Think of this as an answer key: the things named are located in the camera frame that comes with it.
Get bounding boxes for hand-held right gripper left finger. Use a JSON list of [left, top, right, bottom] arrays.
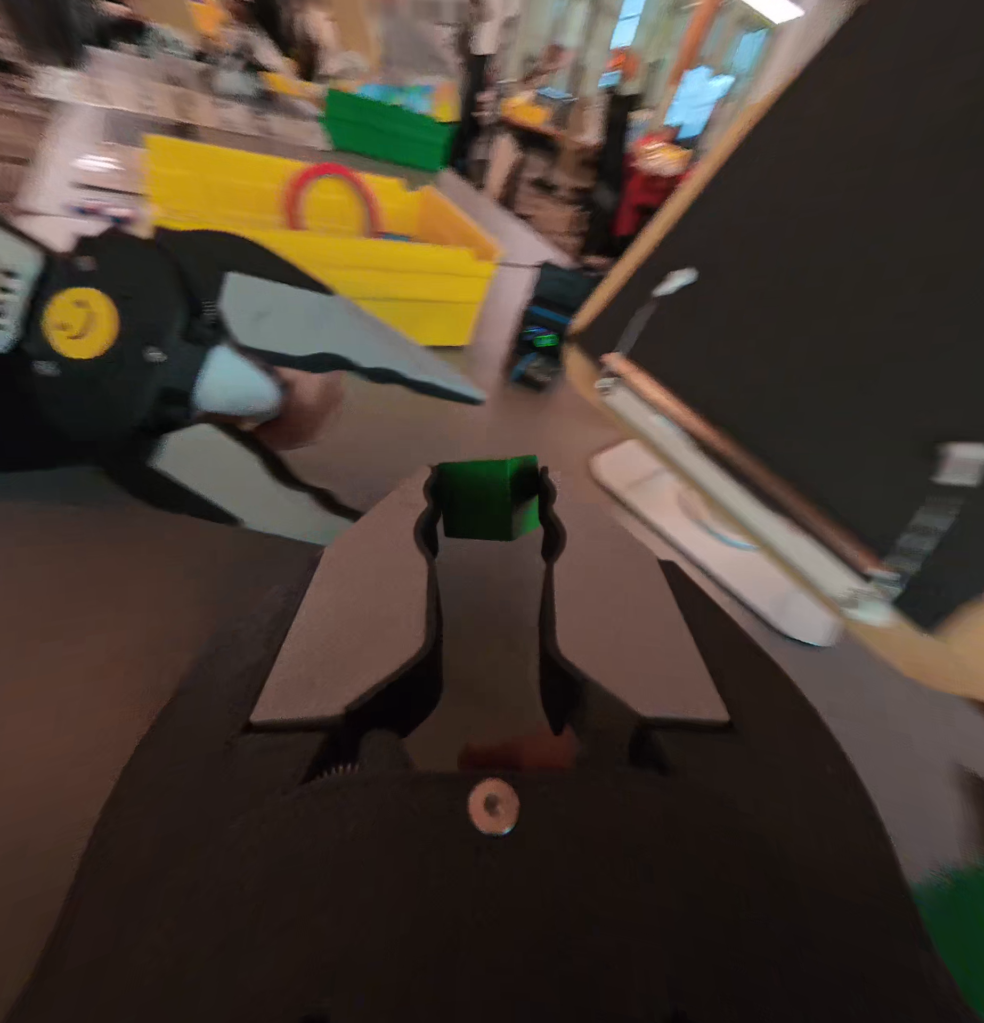
[[250, 466, 446, 734]]

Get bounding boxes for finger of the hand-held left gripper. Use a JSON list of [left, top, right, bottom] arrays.
[[150, 422, 363, 547], [192, 272, 487, 424]]

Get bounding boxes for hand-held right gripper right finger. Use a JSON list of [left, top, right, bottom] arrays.
[[537, 467, 733, 736]]

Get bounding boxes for yellow storage bin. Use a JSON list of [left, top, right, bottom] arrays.
[[142, 134, 502, 350]]

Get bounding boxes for red tape roll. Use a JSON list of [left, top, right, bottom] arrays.
[[281, 162, 385, 239]]

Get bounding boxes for green block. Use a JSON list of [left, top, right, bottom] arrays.
[[434, 456, 543, 543]]

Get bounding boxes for person's left forearm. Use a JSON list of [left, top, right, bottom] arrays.
[[0, 400, 245, 526]]

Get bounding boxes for person's left hand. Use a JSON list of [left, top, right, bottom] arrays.
[[252, 371, 346, 451]]

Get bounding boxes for silver clamp bar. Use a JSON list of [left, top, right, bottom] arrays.
[[594, 352, 902, 630]]

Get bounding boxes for black device with green display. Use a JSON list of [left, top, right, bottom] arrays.
[[506, 262, 606, 394]]

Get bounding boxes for colourful box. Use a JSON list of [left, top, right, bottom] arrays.
[[356, 80, 462, 123]]

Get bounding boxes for black board with wooden edge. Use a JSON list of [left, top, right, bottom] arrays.
[[566, 0, 984, 706]]

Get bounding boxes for wire clip with white tip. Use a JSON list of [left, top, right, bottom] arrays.
[[614, 267, 701, 362], [882, 441, 984, 594]]

